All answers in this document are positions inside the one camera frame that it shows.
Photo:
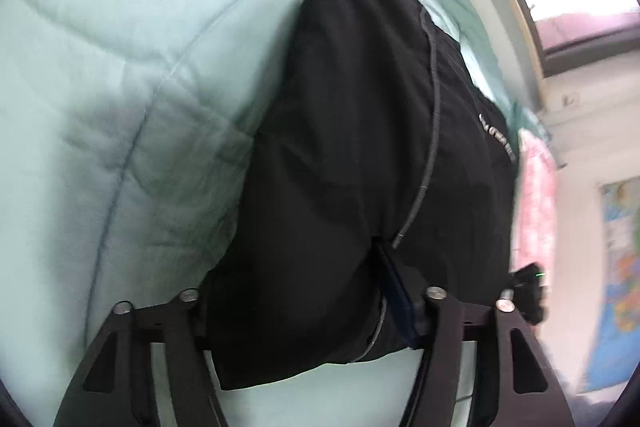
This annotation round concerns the white wall socket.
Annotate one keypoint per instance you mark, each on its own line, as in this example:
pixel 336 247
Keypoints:
pixel 570 99

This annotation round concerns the black hooded jacket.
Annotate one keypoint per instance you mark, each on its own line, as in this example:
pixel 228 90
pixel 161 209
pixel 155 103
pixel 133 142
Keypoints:
pixel 340 157

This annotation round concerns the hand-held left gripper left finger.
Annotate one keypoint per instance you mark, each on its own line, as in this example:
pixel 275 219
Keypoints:
pixel 185 322

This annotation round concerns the colourful map wall poster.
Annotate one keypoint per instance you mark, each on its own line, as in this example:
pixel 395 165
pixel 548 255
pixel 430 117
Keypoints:
pixel 615 307

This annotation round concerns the pink blanket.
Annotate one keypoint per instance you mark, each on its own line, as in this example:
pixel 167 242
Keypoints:
pixel 537 207

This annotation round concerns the pale green quilt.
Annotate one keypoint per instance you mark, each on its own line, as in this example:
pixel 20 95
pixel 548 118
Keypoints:
pixel 125 57

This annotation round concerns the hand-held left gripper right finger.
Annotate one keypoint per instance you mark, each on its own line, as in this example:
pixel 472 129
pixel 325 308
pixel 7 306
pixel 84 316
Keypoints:
pixel 397 292

